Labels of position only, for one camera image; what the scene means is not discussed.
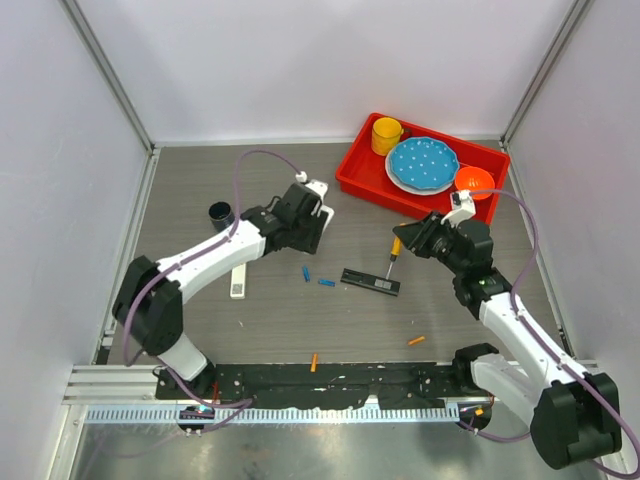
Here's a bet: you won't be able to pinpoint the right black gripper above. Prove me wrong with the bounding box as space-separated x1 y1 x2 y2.
394 209 467 275

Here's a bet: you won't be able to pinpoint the orange handle screwdriver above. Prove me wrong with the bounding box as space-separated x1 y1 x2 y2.
385 236 402 279

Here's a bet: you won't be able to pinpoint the black remote control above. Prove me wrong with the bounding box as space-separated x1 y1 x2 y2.
340 268 401 297

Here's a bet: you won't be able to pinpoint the white remote orange batteries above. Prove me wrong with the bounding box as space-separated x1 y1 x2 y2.
230 263 247 300

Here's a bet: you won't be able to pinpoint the orange battery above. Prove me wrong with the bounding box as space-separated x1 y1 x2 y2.
310 353 318 373
407 336 426 346

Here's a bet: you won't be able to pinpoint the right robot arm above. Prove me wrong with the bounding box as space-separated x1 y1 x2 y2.
393 212 622 470

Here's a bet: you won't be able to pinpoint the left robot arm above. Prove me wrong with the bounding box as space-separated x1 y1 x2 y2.
112 180 334 399

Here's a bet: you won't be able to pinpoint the grey plate underneath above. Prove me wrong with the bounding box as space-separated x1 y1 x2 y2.
385 154 453 197

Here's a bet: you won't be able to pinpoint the red plastic tray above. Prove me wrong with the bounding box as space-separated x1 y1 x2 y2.
335 112 511 219

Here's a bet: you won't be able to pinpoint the blue dotted plate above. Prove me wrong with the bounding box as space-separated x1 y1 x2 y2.
389 137 460 190

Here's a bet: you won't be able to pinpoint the orange bowl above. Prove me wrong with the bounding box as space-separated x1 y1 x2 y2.
454 166 495 201

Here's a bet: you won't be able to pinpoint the dark blue mug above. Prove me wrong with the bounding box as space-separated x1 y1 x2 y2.
208 201 235 233

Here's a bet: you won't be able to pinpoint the yellow mug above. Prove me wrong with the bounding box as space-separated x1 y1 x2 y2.
371 117 412 156

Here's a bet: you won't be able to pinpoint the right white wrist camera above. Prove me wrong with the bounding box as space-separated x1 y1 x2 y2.
440 190 476 227

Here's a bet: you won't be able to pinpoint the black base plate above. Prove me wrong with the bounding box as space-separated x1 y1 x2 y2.
153 362 489 411

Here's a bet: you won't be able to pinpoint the slotted cable duct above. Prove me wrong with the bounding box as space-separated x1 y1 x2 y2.
84 403 459 425

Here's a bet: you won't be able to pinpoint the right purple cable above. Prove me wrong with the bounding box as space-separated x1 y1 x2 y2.
457 188 640 479

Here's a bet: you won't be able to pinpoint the aluminium frame rail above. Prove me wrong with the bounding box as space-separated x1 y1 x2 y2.
62 363 171 405

